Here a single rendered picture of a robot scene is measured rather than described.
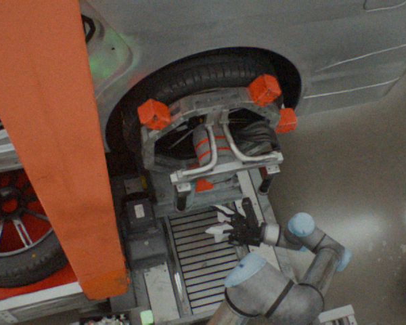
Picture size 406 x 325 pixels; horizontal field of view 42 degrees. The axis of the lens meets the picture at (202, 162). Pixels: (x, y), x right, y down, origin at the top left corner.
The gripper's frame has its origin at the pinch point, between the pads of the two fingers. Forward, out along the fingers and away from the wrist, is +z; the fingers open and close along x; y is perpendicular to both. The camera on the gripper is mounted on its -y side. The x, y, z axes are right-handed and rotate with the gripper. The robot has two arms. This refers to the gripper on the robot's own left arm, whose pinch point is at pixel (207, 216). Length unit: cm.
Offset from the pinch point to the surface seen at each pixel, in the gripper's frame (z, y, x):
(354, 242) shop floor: -84, 61, 90
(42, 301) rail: 60, 68, 12
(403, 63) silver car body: -66, -46, 66
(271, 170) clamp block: -20.3, -8.9, 23.7
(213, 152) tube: 2.1, -13.9, 19.9
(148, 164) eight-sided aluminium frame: 26.3, 5.2, 34.6
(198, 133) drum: 9.0, -11.6, 37.1
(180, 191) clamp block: 10.9, -0.2, 11.0
